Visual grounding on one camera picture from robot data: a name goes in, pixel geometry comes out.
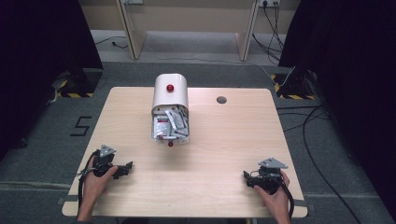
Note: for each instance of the person's right hand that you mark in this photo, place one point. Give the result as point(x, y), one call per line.
point(275, 200)

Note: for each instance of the pile of white sachets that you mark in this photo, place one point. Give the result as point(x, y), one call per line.
point(171, 124)

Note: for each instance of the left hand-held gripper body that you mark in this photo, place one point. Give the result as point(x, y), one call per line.
point(102, 160)

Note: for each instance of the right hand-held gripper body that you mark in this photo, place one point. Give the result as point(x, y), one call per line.
point(268, 175)

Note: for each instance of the beige wooden panel leg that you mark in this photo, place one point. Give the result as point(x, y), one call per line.
point(132, 31)
point(246, 34)

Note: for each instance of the black stand base striped tape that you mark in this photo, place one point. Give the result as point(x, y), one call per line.
point(79, 84)
point(294, 87)

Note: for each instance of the person's left hand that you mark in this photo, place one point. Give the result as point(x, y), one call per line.
point(95, 183)

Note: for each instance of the black curtain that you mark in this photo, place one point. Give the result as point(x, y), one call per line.
point(348, 77)
point(37, 62)

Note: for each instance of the white wall socket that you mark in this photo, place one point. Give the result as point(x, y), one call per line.
point(269, 2)
point(133, 1)

